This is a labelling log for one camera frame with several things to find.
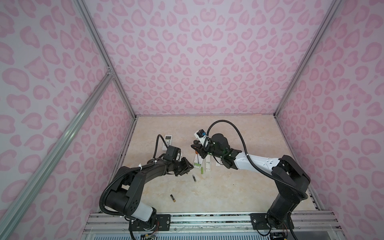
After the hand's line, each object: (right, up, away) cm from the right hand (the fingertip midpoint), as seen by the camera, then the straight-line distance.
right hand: (194, 142), depth 83 cm
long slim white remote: (+8, -14, +10) cm, 19 cm away
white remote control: (+2, -12, +9) cm, 15 cm away
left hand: (-1, -14, +6) cm, 15 cm away
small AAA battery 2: (-11, -30, -2) cm, 32 cm away
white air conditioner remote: (-18, 0, +21) cm, 28 cm away
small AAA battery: (0, -21, +5) cm, 22 cm away
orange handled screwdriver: (+2, -5, -2) cm, 6 cm away
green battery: (+5, -18, +8) cm, 20 cm away
